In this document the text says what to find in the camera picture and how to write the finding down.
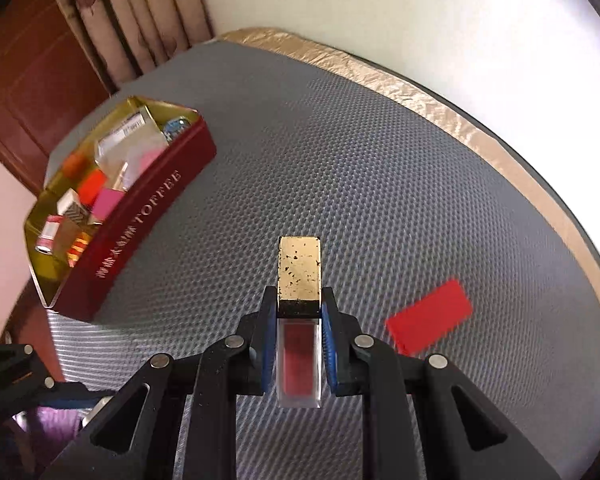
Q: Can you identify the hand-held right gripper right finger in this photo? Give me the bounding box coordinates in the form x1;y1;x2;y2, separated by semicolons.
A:
321;287;561;480

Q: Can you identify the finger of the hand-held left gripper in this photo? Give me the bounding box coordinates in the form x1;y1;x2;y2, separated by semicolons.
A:
0;342;35;378
0;375;117;409

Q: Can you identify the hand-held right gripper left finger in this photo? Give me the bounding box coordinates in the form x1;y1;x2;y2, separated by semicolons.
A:
40;287;277;480

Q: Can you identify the lip gloss tube gold cap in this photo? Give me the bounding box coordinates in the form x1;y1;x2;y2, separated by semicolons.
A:
276;236;323;409

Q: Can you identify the yellow red small box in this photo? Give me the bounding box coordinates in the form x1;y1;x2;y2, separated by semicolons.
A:
67;232;93;266

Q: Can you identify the white small box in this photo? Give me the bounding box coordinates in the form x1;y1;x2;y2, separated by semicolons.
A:
57;190;88;223

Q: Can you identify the red tin box gold interior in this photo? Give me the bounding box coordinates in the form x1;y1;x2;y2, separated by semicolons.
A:
24;95;218;323

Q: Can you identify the pink small box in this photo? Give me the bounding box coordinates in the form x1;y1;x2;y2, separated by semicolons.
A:
91;189;126;218

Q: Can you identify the purple cloth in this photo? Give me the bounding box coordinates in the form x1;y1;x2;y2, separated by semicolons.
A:
12;405;93;456

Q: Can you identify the red rectangular box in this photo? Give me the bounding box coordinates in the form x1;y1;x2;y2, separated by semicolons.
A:
384;279;473;357

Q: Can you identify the red white small cylinder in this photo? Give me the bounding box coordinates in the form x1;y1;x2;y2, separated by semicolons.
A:
35;215;63;253

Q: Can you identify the orange red small box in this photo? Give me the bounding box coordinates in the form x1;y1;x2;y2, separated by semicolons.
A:
77;170;106;203

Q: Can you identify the clear plastic box pink insert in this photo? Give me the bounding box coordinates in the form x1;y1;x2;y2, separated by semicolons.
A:
95;135;168;181

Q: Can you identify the blue patterned small item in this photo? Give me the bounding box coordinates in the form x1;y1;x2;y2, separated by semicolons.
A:
162;117;191;141

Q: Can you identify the clear box with blue label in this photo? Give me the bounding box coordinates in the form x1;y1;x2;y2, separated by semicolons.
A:
102;110;163;153

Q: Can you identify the brown wooden door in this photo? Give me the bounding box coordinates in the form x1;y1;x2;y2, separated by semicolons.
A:
0;0;113;196

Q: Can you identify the beige patterned curtain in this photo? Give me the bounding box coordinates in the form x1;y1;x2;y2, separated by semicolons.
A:
45;0;216;93

